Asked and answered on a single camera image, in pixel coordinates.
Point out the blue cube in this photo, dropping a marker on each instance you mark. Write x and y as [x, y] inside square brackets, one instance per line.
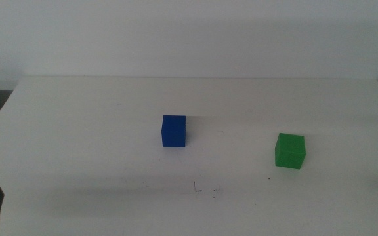
[174, 131]

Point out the green cube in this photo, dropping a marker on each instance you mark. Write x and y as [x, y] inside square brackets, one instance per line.
[289, 152]

